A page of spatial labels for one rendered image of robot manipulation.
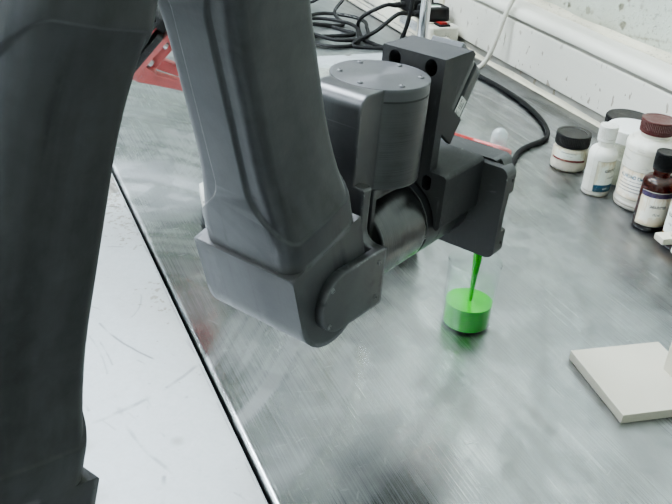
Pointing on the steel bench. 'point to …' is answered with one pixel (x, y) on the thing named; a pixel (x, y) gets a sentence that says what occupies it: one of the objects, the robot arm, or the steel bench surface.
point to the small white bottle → (601, 162)
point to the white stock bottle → (641, 156)
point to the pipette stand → (631, 374)
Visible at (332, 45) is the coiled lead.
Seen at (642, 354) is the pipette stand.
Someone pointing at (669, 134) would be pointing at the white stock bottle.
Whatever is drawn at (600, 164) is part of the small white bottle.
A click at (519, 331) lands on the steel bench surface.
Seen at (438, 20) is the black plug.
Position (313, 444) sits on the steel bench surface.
